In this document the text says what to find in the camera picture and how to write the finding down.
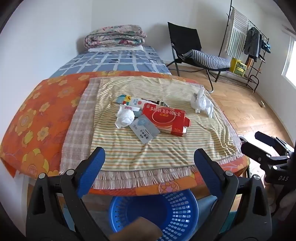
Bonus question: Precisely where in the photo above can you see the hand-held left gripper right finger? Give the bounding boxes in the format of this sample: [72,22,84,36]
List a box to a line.
[194,148,272,241]

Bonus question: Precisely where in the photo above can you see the white plastic bag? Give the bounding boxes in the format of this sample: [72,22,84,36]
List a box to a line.
[191,88,214,118]

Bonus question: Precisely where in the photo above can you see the orange floral cloth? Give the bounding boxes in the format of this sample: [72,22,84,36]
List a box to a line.
[0,71,251,195]

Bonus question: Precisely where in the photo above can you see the blue plastic basket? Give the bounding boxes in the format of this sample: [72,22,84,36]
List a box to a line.
[109,189,199,241]

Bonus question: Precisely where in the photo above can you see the white tissue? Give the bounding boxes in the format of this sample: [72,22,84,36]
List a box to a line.
[115,105,135,129]

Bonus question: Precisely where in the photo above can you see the grey packet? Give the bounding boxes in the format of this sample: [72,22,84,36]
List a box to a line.
[129,115,161,144]

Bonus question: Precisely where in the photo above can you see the dark hanging jacket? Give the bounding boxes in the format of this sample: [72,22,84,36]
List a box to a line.
[243,27,262,61]

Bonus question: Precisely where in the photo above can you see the white tube with black cap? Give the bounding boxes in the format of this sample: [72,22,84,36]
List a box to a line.
[131,98,167,107]

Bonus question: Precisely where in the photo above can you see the striped cushion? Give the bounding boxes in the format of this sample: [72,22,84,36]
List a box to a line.
[184,49,231,69]

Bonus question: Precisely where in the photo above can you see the black folding chair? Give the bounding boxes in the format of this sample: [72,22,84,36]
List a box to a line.
[166,22,228,92]

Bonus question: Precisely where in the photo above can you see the teal floor mat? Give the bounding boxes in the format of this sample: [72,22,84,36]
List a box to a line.
[196,196,234,234]

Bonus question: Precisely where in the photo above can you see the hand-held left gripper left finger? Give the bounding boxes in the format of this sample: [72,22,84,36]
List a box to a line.
[26,147,109,241]

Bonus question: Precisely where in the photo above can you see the hanging striped towel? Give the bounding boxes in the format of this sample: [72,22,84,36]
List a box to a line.
[225,7,250,59]

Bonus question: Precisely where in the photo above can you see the window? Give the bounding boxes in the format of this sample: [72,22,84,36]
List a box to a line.
[281,35,296,86]

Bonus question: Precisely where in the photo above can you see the plaid fringed cloth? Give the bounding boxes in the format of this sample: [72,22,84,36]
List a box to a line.
[60,77,243,189]

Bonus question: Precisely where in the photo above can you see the red cardboard box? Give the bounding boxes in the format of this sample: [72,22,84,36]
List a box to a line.
[142,103,191,137]

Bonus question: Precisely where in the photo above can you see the colourful patterned packet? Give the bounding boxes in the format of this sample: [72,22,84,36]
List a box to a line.
[115,95,132,105]

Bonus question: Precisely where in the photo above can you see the black clothes rack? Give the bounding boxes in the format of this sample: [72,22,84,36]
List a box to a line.
[218,0,270,93]

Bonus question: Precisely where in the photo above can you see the folded floral quilt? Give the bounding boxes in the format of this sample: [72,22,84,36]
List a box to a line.
[84,27,147,49]

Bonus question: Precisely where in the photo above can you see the yellow plastic crate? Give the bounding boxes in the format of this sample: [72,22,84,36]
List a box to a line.
[230,58,247,76]

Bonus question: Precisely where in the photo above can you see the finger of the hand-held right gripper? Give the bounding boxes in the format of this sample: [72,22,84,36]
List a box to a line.
[240,142,290,171]
[255,131,290,153]

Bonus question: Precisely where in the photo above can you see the blue checked bed sheet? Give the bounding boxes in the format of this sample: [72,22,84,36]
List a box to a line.
[50,45,171,78]

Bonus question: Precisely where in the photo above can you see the yellow striped towel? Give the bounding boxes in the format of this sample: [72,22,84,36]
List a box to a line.
[91,76,242,173]

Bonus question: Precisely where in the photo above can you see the teal hanging garment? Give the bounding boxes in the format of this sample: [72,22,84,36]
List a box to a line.
[261,38,271,54]

